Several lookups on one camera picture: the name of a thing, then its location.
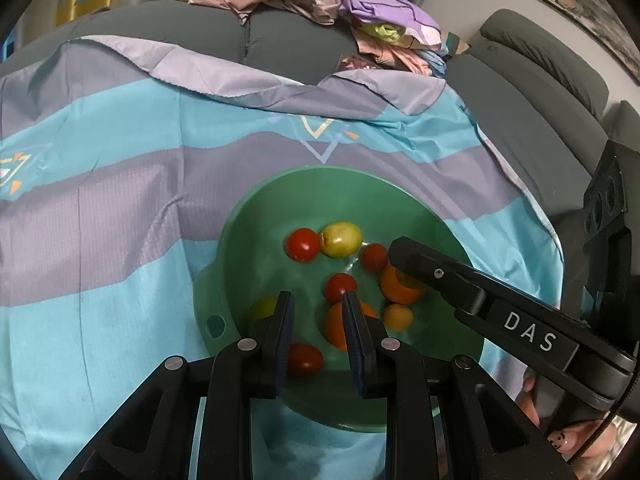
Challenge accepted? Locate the yellow cherry tomato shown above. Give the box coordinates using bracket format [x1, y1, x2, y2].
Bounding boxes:
[382, 304, 415, 331]

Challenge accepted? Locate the teal patterned cloth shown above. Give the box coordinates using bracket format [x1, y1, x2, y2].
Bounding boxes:
[440, 32, 471, 57]

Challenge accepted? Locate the purple cloth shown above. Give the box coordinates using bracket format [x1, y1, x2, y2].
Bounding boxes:
[339, 0, 442, 45]

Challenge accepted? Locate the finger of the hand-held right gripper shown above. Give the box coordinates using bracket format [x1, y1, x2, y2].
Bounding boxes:
[389, 236, 488, 313]

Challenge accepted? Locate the person's right hand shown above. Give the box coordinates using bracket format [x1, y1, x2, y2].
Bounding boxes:
[520, 367, 640, 480]

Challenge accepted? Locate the framed wall picture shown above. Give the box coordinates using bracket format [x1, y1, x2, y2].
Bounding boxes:
[542, 0, 640, 86]

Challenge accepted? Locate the grey sofa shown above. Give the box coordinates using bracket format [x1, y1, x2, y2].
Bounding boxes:
[0, 0, 640, 341]

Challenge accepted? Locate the pink printed cloth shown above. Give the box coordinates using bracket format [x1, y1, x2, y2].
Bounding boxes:
[342, 35, 448, 77]

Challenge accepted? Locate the black cable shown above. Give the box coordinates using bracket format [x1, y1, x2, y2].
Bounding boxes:
[565, 385, 638, 467]

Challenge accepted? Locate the yellow-green jujube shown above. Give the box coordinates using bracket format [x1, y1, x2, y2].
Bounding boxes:
[320, 221, 363, 259]
[250, 296, 280, 322]

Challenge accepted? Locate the green plastic bowl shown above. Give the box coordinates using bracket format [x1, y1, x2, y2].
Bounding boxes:
[192, 166, 485, 433]

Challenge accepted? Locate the yellow-green cloth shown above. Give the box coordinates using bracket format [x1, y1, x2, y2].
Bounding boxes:
[361, 22, 405, 45]

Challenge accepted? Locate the teal and grey striped blanket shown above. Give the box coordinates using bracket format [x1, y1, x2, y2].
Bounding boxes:
[0, 35, 563, 480]

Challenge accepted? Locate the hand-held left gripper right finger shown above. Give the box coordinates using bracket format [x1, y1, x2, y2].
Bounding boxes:
[342, 290, 576, 480]

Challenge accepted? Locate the orange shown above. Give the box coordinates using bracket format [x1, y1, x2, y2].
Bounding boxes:
[380, 265, 428, 306]
[322, 301, 378, 352]

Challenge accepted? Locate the red cherry tomato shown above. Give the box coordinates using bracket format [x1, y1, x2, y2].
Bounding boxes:
[287, 343, 325, 377]
[361, 243, 390, 273]
[324, 273, 358, 304]
[286, 228, 322, 263]

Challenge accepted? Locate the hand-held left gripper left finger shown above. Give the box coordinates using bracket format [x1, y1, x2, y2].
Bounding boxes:
[60, 290, 296, 480]

